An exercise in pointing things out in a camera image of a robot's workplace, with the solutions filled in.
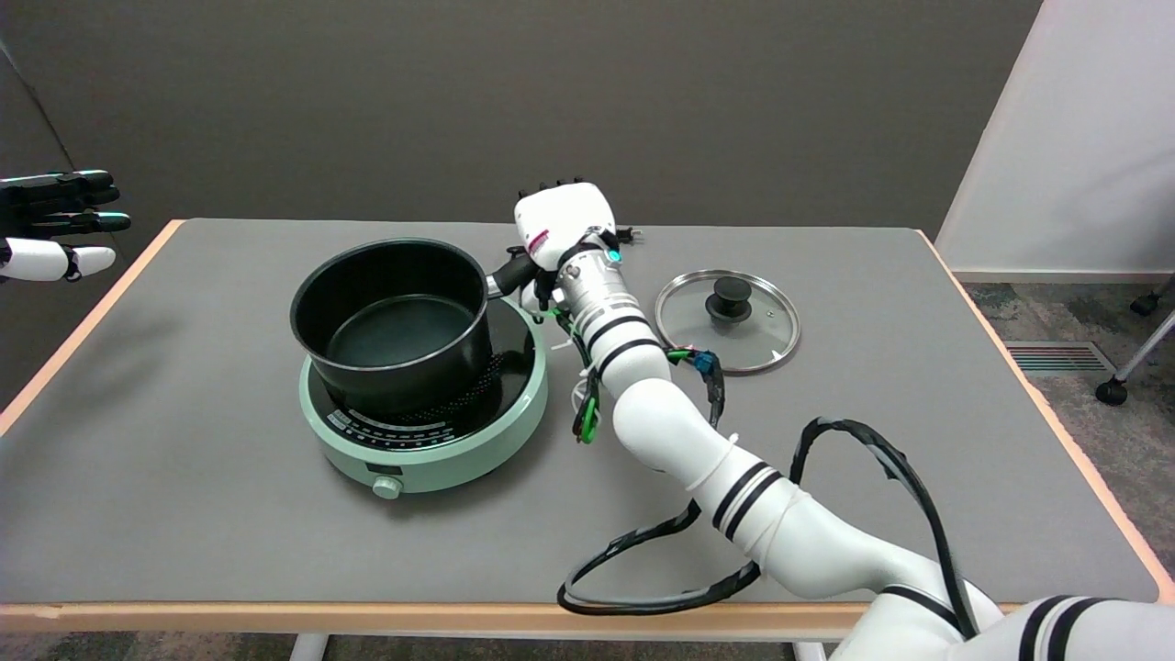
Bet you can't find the glass pot lid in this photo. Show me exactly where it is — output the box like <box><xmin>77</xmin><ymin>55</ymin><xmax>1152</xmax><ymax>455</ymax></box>
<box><xmin>655</xmin><ymin>269</ymin><xmax>801</xmax><ymax>375</ymax></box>

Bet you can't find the metal floor vent grille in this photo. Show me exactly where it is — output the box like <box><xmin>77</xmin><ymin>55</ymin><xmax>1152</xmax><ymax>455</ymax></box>
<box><xmin>1005</xmin><ymin>342</ymin><xmax>1117</xmax><ymax>374</ymax></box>

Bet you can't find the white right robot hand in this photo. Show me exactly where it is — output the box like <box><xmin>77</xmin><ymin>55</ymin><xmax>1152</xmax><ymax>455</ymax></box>
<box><xmin>508</xmin><ymin>179</ymin><xmax>619</xmax><ymax>313</ymax></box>

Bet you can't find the black soup pot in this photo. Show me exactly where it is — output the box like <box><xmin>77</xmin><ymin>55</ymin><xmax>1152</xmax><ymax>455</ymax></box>
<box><xmin>290</xmin><ymin>238</ymin><xmax>539</xmax><ymax>419</ymax></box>

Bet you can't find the grey wheeled chair base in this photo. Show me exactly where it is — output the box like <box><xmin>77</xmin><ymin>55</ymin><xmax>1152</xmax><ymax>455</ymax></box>
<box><xmin>1095</xmin><ymin>275</ymin><xmax>1175</xmax><ymax>407</ymax></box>

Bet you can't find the long black robot cable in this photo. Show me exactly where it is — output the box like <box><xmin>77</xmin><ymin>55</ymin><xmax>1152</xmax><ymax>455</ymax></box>
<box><xmin>557</xmin><ymin>418</ymin><xmax>979</xmax><ymax>640</ymax></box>

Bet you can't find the green round induction stove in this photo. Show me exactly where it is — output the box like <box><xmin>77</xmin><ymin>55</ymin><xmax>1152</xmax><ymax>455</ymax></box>
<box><xmin>298</xmin><ymin>296</ymin><xmax>550</xmax><ymax>501</ymax></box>

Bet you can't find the short cable with blue connector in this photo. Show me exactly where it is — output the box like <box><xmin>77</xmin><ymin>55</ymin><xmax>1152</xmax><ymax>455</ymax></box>
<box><xmin>666</xmin><ymin>347</ymin><xmax>727</xmax><ymax>429</ymax></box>

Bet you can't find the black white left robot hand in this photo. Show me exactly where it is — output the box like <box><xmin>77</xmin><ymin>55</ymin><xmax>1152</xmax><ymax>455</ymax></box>
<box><xmin>0</xmin><ymin>170</ymin><xmax>131</xmax><ymax>283</ymax></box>

